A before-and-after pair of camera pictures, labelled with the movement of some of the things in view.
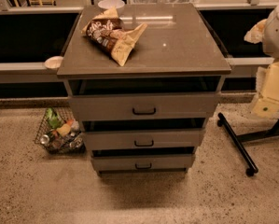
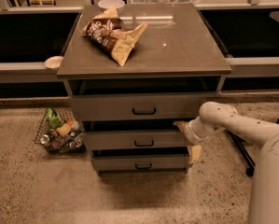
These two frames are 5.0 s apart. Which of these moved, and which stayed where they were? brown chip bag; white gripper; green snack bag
Moved: white gripper
Stayed: green snack bag; brown chip bag
